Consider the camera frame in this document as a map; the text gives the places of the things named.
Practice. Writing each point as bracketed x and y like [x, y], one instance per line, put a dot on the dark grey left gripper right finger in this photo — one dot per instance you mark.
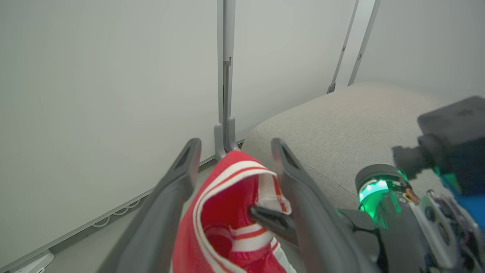
[322, 227]

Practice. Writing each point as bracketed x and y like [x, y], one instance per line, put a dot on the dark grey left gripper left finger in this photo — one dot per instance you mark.
[159, 220]

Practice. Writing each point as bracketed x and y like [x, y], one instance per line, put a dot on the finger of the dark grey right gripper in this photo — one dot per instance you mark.
[274, 222]

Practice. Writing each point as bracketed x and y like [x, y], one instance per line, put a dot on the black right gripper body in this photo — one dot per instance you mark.
[401, 242]

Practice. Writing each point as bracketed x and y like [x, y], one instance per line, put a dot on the red garment with white stripes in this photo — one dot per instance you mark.
[219, 216]

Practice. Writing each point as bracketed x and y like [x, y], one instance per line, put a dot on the grey fabric sofa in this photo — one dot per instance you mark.
[341, 132]

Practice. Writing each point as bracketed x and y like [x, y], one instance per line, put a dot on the white power strip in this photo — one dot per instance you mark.
[36, 262]

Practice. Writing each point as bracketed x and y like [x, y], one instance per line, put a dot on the wide white partition panel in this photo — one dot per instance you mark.
[94, 94]

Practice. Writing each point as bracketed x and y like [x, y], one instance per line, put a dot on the white partition panel behind sofa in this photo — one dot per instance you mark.
[284, 57]

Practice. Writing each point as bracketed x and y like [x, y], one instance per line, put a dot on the white partition panel slanted posts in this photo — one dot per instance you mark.
[428, 38]

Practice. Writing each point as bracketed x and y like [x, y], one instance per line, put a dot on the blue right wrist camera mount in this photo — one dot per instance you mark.
[470, 204]

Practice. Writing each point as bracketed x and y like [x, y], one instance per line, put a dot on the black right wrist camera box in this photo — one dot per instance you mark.
[454, 140]

